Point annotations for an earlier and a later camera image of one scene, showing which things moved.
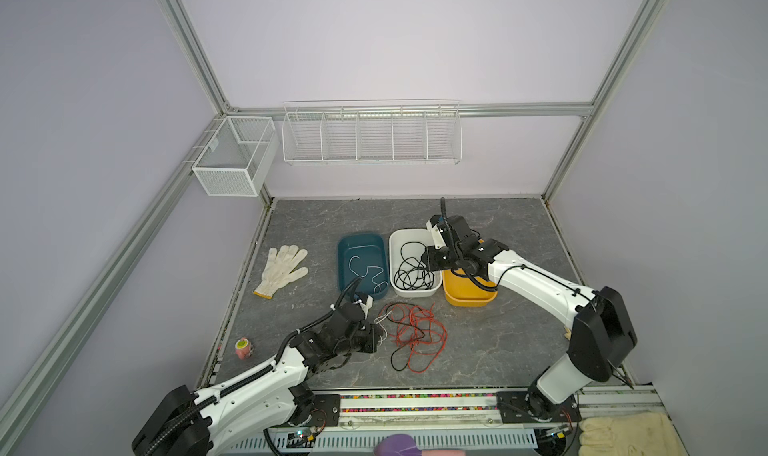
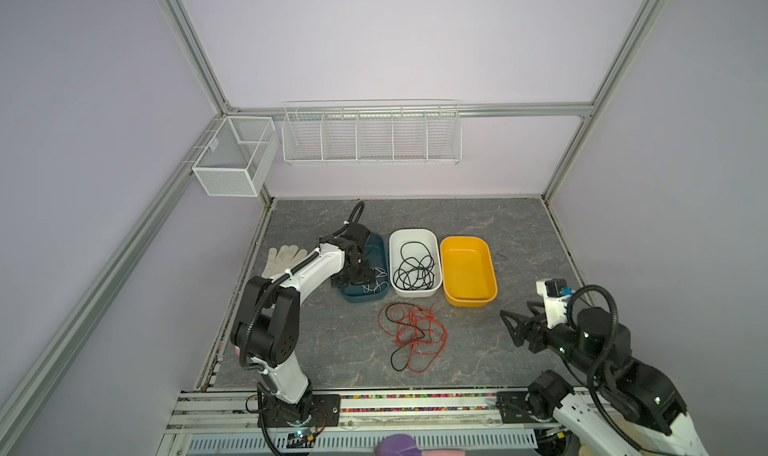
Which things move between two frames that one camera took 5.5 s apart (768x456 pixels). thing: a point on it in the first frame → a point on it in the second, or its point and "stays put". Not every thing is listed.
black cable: (412, 272) stays put
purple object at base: (397, 445) stays put
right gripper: (430, 262) → (539, 329)
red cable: (417, 330) stays put
